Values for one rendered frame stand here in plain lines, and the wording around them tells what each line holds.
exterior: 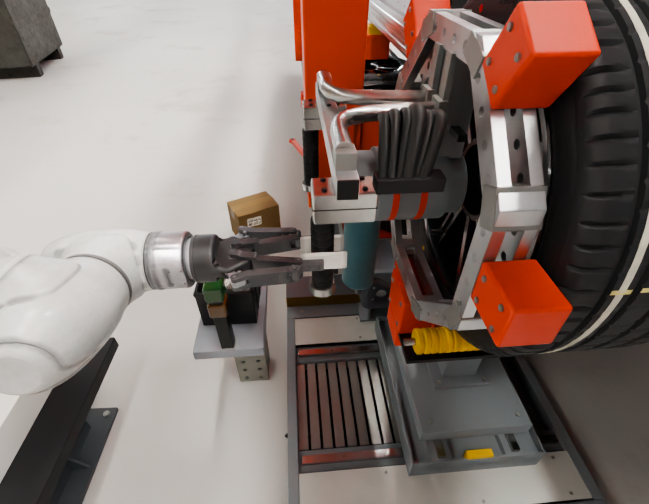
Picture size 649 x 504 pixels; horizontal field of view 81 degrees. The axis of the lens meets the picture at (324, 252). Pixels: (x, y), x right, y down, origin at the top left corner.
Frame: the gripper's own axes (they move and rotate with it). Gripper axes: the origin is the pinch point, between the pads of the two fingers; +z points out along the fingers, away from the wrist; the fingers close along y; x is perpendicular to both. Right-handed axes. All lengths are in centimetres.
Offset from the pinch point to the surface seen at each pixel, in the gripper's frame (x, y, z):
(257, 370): -77, -30, -21
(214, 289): -17.1, -10.3, -21.7
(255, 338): -38.0, -13.4, -15.9
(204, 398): -83, -24, -39
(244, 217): -67, -108, -30
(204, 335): -38.0, -15.3, -28.7
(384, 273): -43, -39, 22
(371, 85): -33, -198, 46
